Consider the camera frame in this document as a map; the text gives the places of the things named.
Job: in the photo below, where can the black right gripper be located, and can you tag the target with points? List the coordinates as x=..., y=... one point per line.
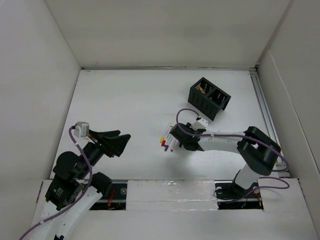
x=187, y=126

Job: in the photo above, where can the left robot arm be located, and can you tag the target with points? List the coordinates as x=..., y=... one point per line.
x=75, y=188

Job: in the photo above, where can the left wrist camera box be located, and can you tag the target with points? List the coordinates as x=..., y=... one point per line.
x=82, y=129

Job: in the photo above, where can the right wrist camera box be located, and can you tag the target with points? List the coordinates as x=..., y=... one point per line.
x=200, y=123

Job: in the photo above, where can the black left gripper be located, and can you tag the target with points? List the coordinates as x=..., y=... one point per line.
x=112, y=145

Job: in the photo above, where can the black two-compartment pen holder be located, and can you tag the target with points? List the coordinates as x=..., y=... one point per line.
x=212, y=102

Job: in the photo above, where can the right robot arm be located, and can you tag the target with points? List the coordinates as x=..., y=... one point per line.
x=259, y=152

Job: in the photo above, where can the aluminium rail right side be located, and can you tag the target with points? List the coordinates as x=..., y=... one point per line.
x=268, y=121

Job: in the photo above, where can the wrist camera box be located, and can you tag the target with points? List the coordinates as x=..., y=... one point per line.
x=82, y=129
x=200, y=123

